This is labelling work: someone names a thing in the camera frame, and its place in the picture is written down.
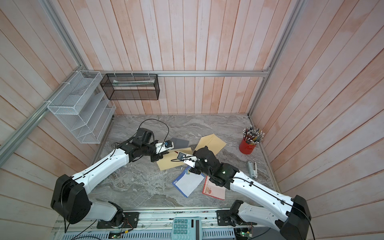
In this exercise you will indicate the teal calculator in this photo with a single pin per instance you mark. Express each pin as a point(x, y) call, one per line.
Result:
point(184, 228)

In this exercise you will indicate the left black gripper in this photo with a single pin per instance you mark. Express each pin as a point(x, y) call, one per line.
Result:
point(157, 157)

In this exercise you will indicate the bundle of pencils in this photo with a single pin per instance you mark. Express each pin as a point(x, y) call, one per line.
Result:
point(253, 136)

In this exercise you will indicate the white wire mesh shelf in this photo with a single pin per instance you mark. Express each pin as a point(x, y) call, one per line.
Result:
point(85, 112)

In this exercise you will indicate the red bordered card right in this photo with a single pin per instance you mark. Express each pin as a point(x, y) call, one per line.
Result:
point(211, 190)

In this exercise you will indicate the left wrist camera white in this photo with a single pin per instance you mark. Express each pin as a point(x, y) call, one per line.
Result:
point(163, 147)

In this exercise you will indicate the white stapler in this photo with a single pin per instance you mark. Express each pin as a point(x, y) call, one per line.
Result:
point(252, 167)

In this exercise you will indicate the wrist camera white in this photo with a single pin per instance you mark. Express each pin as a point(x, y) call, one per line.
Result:
point(190, 160)
point(163, 147)

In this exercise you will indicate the blue bordered letter paper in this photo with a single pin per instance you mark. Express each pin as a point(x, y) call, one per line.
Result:
point(187, 182)

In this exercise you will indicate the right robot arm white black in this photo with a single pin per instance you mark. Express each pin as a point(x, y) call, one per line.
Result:
point(289, 216)

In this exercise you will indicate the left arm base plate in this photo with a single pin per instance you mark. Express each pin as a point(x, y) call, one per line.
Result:
point(126, 220)

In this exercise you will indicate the grey envelope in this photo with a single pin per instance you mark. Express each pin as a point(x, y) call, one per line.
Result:
point(180, 143)

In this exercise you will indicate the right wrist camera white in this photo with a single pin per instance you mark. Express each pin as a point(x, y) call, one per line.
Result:
point(190, 160)

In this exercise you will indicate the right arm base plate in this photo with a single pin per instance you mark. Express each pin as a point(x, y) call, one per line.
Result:
point(227, 218)

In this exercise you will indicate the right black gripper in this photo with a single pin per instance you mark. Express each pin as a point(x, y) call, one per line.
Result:
point(195, 171)

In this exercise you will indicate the black mesh basket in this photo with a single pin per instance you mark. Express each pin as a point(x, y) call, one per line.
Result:
point(131, 87)

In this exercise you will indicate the red pencil cup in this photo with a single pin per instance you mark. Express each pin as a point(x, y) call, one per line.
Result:
point(246, 148)

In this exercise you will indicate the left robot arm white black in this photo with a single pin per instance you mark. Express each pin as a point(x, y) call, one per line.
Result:
point(71, 194)

